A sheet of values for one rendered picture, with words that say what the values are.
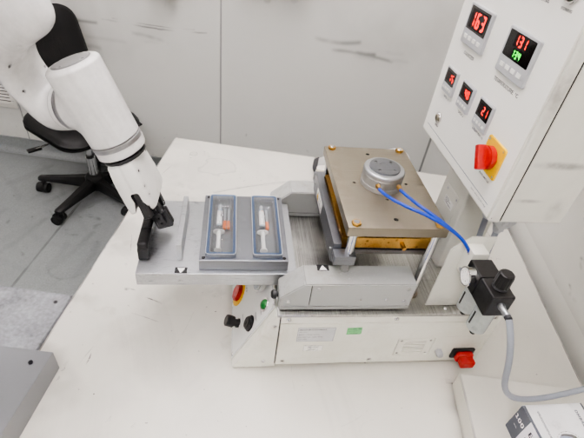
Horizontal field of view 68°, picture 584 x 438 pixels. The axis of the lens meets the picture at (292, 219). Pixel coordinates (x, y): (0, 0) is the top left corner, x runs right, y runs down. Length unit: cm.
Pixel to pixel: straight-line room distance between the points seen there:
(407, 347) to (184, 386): 46
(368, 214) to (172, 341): 51
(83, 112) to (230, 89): 179
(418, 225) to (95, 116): 55
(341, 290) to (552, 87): 45
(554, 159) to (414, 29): 168
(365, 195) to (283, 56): 163
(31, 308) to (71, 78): 59
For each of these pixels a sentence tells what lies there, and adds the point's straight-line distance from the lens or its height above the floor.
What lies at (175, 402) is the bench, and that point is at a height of 75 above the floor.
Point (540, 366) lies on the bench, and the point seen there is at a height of 75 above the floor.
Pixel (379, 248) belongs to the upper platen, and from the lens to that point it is 82.
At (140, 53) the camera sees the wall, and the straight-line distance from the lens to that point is 256.
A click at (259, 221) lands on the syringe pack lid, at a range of 87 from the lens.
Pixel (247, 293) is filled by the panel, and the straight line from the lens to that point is 97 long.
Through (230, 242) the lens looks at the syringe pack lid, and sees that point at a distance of 82.
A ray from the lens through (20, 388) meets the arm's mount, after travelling 94.
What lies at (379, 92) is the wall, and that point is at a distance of 242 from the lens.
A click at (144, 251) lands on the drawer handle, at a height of 99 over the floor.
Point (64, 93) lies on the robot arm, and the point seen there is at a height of 127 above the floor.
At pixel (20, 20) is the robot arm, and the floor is 138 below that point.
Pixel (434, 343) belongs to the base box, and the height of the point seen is 83.
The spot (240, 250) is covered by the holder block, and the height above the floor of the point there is 99.
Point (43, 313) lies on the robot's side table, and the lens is 111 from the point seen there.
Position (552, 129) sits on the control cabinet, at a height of 132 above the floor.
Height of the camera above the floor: 156
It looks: 39 degrees down
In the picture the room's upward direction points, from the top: 8 degrees clockwise
